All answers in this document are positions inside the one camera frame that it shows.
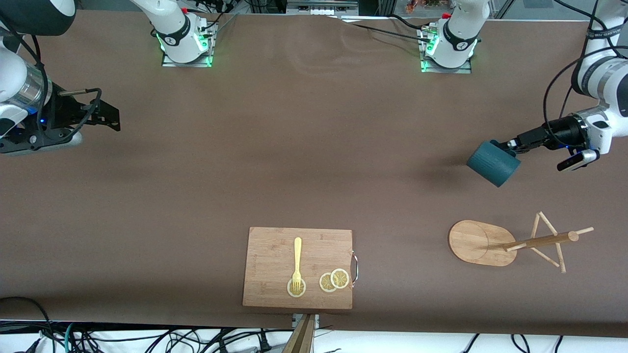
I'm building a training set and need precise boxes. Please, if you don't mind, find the wooden cup rack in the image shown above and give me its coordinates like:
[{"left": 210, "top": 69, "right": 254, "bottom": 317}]
[{"left": 448, "top": 211, "right": 595, "bottom": 274}]

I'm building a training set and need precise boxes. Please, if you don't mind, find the grey metal bracket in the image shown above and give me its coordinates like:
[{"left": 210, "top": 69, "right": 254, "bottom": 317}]
[{"left": 292, "top": 314, "right": 320, "bottom": 330}]

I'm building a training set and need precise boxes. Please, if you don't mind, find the wooden post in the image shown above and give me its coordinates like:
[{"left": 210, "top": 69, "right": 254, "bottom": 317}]
[{"left": 281, "top": 314, "right": 315, "bottom": 353}]

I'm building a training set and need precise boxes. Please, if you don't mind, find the brown table cover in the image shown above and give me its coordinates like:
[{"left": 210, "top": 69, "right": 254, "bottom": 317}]
[{"left": 0, "top": 9, "right": 628, "bottom": 339}]

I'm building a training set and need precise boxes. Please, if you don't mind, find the long black table cable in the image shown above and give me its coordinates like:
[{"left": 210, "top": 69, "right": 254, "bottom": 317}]
[{"left": 351, "top": 23, "right": 433, "bottom": 45}]

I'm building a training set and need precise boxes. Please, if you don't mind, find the yellow plastic fork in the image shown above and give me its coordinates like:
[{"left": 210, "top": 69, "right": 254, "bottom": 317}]
[{"left": 291, "top": 237, "right": 303, "bottom": 294}]

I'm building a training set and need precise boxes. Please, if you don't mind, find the thick black cable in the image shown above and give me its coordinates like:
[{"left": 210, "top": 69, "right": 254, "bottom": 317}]
[{"left": 0, "top": 296, "right": 55, "bottom": 353}]

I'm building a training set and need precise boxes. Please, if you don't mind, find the bamboo cutting board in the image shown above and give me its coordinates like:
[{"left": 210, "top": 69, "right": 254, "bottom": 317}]
[{"left": 242, "top": 227, "right": 359, "bottom": 310}]

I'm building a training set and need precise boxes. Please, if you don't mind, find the teal cup yellow inside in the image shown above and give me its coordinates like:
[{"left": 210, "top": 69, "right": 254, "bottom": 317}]
[{"left": 466, "top": 140, "right": 521, "bottom": 188}]

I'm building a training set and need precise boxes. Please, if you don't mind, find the short black table cable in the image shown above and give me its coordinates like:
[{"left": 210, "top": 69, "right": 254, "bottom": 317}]
[{"left": 389, "top": 14, "right": 427, "bottom": 31}]

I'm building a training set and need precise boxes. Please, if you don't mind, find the white power strip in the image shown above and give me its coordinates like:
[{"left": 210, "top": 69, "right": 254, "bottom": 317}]
[{"left": 287, "top": 0, "right": 359, "bottom": 15}]

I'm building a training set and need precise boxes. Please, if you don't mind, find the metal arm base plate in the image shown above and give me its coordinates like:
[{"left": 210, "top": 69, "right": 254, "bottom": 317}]
[
  {"left": 419, "top": 27, "right": 473, "bottom": 75},
  {"left": 161, "top": 22, "right": 215, "bottom": 68}
]

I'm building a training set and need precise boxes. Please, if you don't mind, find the aluminium profile frame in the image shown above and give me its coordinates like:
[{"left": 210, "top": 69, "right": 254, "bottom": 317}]
[{"left": 74, "top": 0, "right": 628, "bottom": 36}]

